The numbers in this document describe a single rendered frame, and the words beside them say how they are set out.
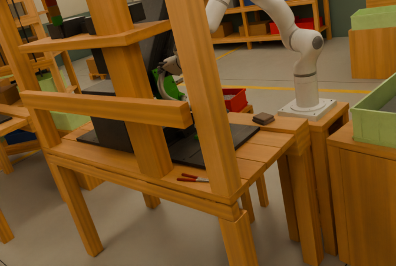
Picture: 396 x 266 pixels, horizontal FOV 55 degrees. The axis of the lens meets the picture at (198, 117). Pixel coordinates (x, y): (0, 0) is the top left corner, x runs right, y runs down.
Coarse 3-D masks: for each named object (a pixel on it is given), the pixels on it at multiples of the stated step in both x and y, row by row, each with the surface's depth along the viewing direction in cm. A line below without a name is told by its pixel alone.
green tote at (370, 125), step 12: (384, 84) 194; (372, 96) 187; (384, 96) 196; (360, 108) 179; (372, 108) 188; (360, 120) 173; (372, 120) 169; (384, 120) 165; (360, 132) 176; (372, 132) 172; (384, 132) 168; (372, 144) 174; (384, 144) 170
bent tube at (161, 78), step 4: (164, 72) 190; (160, 76) 188; (164, 76) 190; (160, 80) 188; (160, 84) 187; (160, 88) 187; (160, 92) 187; (164, 92) 188; (164, 96) 188; (168, 96) 189; (176, 100) 192
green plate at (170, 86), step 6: (156, 72) 199; (156, 78) 198; (168, 78) 203; (156, 84) 201; (168, 84) 203; (174, 84) 206; (168, 90) 202; (174, 90) 205; (156, 96) 205; (174, 96) 205
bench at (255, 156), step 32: (64, 160) 229; (96, 160) 204; (128, 160) 195; (256, 160) 166; (288, 160) 197; (64, 192) 251; (160, 192) 174; (192, 192) 158; (224, 224) 153; (256, 256) 163; (320, 256) 217
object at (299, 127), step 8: (232, 112) 219; (232, 120) 208; (240, 120) 206; (248, 120) 203; (280, 120) 194; (288, 120) 192; (296, 120) 190; (304, 120) 188; (264, 128) 192; (272, 128) 189; (280, 128) 186; (288, 128) 184; (296, 128) 182; (304, 128) 187; (296, 136) 182; (304, 136) 188; (296, 144) 183; (304, 144) 188; (288, 152) 188; (296, 152) 185
